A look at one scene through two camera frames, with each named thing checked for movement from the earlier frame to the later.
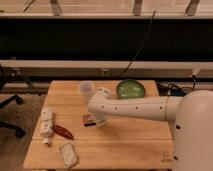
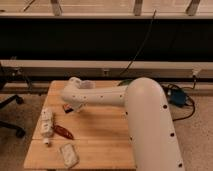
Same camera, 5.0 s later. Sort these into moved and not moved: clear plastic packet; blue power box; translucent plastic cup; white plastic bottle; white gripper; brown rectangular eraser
Moved: brown rectangular eraser; white gripper
Not moved: white plastic bottle; clear plastic packet; blue power box; translucent plastic cup
